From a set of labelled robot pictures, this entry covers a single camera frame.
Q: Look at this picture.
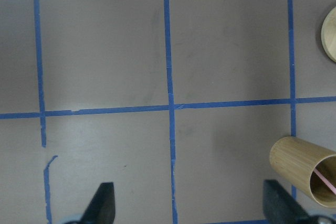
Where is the pink chopstick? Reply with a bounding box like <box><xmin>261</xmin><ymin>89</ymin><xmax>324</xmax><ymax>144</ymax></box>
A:
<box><xmin>313</xmin><ymin>169</ymin><xmax>336</xmax><ymax>194</ymax></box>

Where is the bamboo chopstick holder cup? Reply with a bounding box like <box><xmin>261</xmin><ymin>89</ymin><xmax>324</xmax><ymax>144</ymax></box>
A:
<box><xmin>269</xmin><ymin>136</ymin><xmax>335</xmax><ymax>208</ymax></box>

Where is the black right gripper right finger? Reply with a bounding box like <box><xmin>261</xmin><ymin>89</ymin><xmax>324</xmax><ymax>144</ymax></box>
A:
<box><xmin>263</xmin><ymin>180</ymin><xmax>310</xmax><ymax>224</ymax></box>

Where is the wooden cup tree stand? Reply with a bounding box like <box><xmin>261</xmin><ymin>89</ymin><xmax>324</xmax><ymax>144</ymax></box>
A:
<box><xmin>321</xmin><ymin>7</ymin><xmax>335</xmax><ymax>62</ymax></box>

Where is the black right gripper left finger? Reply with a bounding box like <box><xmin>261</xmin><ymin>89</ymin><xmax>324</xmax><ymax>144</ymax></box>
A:
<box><xmin>80</xmin><ymin>182</ymin><xmax>116</xmax><ymax>223</ymax></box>

